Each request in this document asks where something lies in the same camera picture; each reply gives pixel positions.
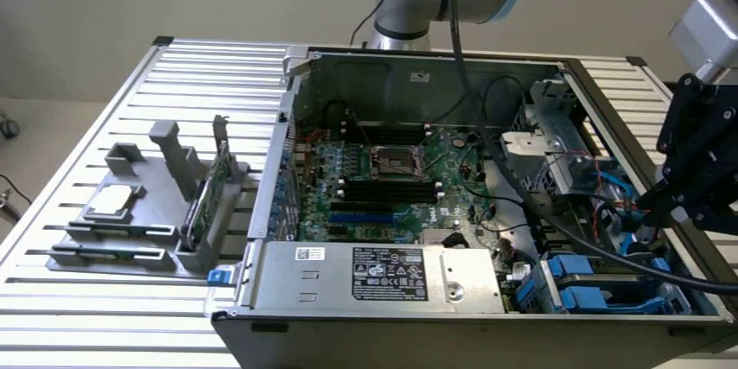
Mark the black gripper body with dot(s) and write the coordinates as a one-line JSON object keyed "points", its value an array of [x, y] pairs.
{"points": [[721, 135]]}

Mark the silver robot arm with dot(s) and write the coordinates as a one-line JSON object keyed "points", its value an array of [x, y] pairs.
{"points": [[403, 6]]}

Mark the silver metal disk bay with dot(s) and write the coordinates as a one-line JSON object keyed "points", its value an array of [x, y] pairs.
{"points": [[547, 148]]}

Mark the black silver disk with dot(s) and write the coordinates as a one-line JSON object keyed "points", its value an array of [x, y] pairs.
{"points": [[193, 218]]}

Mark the blue drive carrier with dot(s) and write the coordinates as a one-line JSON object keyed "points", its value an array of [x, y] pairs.
{"points": [[582, 297], [568, 265]]}

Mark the green motherboard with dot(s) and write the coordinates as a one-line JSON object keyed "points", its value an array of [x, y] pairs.
{"points": [[455, 179]]}

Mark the silver chipset heatsink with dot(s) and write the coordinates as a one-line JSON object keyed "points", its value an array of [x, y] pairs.
{"points": [[438, 237]]}

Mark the CPU socket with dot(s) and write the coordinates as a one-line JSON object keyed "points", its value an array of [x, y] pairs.
{"points": [[398, 162]]}

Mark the black RAM slot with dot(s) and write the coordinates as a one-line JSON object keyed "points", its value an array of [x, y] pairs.
{"points": [[389, 193], [386, 141], [389, 182], [386, 135], [386, 130], [389, 187], [386, 125], [389, 199]]}

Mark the black expansion slot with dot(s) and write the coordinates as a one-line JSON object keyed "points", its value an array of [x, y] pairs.
{"points": [[363, 207]]}

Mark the blue expansion slot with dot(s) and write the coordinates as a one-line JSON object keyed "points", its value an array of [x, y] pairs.
{"points": [[363, 218]]}

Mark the open black PC case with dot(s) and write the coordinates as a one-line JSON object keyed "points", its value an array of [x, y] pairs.
{"points": [[403, 343]]}

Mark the silver power supply unit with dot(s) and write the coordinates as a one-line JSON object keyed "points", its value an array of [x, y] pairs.
{"points": [[323, 295]]}

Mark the green graphics card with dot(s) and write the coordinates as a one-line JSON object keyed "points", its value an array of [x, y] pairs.
{"points": [[219, 170]]}

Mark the blue case latch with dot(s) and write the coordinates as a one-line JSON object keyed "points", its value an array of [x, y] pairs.
{"points": [[217, 277]]}

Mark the grey parts rack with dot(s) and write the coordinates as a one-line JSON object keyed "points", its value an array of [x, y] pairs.
{"points": [[155, 196]]}

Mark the silver CPU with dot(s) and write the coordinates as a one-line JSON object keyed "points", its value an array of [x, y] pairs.
{"points": [[112, 199]]}

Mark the green RAM stick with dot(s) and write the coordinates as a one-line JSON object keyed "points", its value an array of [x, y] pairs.
{"points": [[104, 251]]}

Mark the dark object on floor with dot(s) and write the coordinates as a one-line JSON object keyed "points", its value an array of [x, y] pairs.
{"points": [[8, 127]]}

